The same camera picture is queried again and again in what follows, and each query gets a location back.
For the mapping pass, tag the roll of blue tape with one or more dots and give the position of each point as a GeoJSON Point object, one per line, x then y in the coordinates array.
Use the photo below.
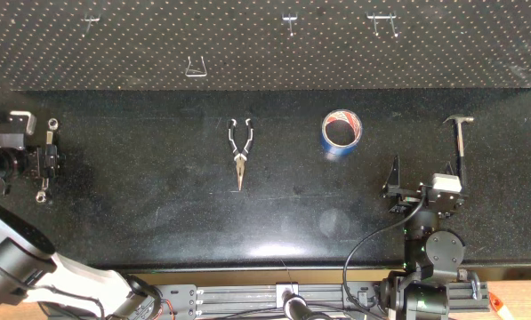
{"type": "Point", "coordinates": [332, 146]}

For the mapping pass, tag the black and white pliers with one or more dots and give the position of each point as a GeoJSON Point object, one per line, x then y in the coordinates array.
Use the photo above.
{"type": "Point", "coordinates": [240, 169]}

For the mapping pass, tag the orange and white object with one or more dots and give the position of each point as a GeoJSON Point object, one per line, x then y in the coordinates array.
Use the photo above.
{"type": "Point", "coordinates": [496, 304]}

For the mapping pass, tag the wrench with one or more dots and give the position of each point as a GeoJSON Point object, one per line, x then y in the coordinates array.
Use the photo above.
{"type": "Point", "coordinates": [53, 124]}

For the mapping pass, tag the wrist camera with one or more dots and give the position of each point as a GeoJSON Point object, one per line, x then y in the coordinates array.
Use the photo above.
{"type": "Point", "coordinates": [446, 183]}
{"type": "Point", "coordinates": [28, 122]}

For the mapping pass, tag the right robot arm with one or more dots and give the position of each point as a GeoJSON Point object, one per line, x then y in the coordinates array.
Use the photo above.
{"type": "Point", "coordinates": [445, 251]}

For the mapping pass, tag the black pegboard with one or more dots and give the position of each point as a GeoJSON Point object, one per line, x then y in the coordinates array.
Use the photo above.
{"type": "Point", "coordinates": [265, 49]}

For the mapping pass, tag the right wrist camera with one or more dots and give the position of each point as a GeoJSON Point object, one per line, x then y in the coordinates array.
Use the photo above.
{"type": "Point", "coordinates": [446, 183]}

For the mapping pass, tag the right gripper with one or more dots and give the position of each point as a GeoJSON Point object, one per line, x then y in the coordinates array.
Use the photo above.
{"type": "Point", "coordinates": [445, 203]}

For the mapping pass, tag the hammer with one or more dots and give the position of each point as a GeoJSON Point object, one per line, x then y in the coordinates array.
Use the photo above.
{"type": "Point", "coordinates": [460, 138]}

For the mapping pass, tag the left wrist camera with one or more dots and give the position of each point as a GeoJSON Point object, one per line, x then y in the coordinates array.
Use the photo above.
{"type": "Point", "coordinates": [28, 122]}

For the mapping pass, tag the metal hook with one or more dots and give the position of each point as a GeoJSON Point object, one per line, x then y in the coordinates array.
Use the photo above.
{"type": "Point", "coordinates": [380, 17]}
{"type": "Point", "coordinates": [290, 24]}
{"type": "Point", "coordinates": [91, 18]}
{"type": "Point", "coordinates": [195, 75]}

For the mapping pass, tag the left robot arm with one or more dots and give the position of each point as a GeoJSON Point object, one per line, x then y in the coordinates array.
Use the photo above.
{"type": "Point", "coordinates": [82, 275]}

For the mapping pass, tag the mounting rail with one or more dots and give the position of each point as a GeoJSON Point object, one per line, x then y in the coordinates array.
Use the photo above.
{"type": "Point", "coordinates": [238, 295]}

